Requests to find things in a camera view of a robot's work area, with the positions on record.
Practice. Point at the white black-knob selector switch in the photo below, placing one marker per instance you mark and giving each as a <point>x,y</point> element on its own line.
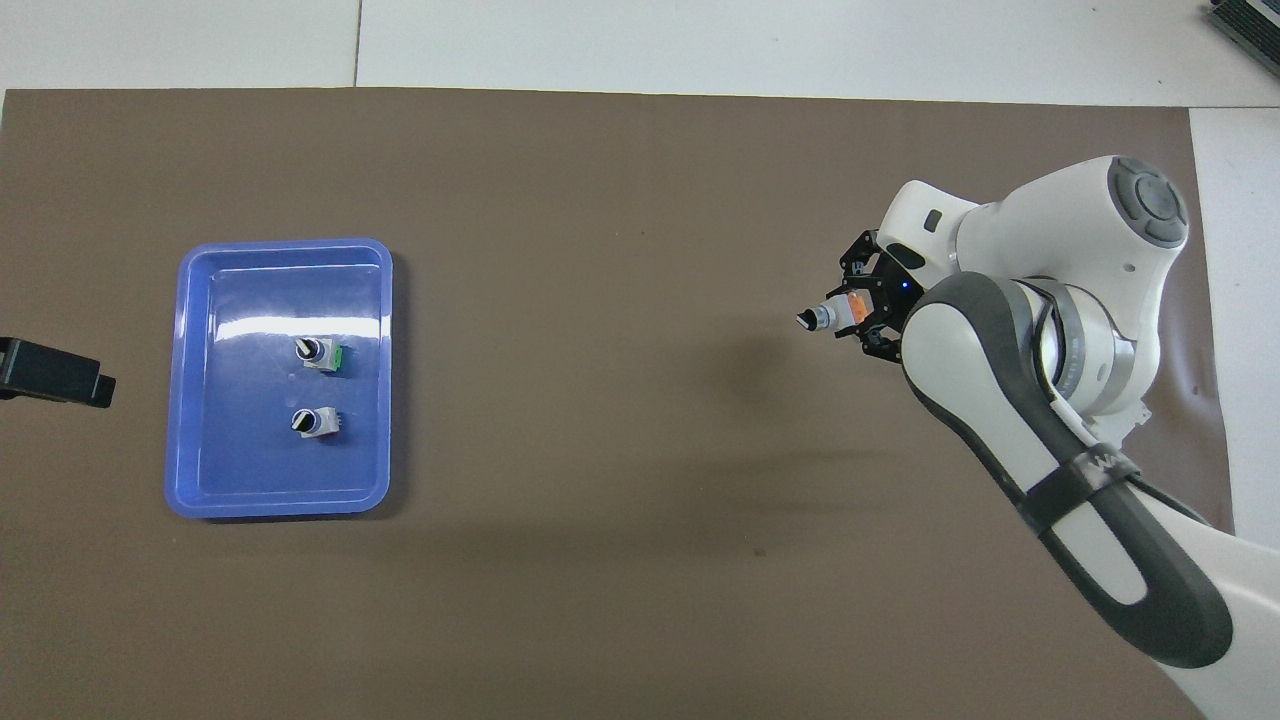
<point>315,421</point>

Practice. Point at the white switch, lower in tray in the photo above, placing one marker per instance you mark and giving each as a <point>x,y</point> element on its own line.
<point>320,354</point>

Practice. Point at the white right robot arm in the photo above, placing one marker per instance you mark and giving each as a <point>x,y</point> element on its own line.
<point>1050,250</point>

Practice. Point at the brown table mat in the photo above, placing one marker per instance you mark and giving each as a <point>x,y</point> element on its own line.
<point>600,200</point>

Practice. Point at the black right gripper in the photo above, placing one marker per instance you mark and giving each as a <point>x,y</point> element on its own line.
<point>895,295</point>

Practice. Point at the blue plastic tray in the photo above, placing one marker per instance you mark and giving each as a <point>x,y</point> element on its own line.
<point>250,470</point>

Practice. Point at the grey ribbed device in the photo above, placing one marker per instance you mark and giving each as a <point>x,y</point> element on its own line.
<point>1250,20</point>

